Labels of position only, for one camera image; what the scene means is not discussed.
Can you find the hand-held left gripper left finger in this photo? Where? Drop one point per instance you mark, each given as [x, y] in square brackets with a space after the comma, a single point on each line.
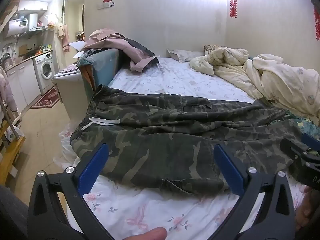
[94, 165]

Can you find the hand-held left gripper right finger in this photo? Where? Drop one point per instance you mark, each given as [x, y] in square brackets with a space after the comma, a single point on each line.
[228, 167]

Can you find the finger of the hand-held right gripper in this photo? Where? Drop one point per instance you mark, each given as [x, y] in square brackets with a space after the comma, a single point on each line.
[291, 146]
[311, 140]

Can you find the camouflage pants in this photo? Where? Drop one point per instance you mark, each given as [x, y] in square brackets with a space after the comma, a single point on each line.
[162, 130]

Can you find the person's right hand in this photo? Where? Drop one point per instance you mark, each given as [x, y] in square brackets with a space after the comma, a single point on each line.
[306, 212]

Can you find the person's left hand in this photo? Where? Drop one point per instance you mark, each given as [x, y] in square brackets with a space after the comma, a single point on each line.
[147, 234]

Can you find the green patterned cloth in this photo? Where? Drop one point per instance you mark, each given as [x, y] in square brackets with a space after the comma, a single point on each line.
[308, 127]

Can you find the cream quilt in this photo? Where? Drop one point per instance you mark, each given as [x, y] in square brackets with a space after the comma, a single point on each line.
[280, 80]

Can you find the white side table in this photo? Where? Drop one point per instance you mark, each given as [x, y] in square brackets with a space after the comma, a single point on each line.
[72, 90]

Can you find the yellow wooden rack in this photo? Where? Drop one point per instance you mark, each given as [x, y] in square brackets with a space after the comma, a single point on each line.
[15, 150]

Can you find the red floor rug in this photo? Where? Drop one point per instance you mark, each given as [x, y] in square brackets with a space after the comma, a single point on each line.
[46, 100]

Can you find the person's grey clothing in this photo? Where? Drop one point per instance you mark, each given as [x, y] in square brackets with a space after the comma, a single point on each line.
[12, 217]

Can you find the floral bed sheet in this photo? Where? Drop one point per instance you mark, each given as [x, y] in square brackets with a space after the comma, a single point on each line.
[180, 80]

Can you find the white washing machine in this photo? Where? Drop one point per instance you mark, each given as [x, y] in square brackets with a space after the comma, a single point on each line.
[45, 70]

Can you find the white kitchen base cabinet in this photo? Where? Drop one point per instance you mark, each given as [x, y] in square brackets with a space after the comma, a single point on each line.
[22, 85]

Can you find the pink padded jacket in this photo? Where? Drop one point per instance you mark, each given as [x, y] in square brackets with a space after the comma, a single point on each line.
[7, 92]

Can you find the white paper sheets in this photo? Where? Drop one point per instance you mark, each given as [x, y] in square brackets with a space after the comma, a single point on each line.
[78, 46]

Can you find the brown patterned cloth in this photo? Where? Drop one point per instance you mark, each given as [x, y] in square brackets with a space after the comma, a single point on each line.
[211, 48]

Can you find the floral pillow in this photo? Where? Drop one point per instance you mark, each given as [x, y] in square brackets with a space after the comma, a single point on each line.
[185, 54]

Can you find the pink garment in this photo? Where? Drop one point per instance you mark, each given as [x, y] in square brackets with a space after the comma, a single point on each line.
[112, 42]

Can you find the dark grey garment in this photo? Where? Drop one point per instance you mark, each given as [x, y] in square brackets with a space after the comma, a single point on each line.
[140, 47]

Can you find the hanging pink towel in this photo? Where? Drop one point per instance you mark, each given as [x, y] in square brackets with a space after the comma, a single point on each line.
[65, 35]

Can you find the range hood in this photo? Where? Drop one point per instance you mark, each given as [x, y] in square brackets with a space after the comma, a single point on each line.
[37, 29]

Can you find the white water heater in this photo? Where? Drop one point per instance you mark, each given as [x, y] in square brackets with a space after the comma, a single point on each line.
[17, 27]

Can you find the white wall box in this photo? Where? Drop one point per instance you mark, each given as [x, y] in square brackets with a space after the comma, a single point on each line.
[105, 5]

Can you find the white wall cabinet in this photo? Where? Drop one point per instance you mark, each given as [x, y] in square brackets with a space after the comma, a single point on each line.
[32, 5]

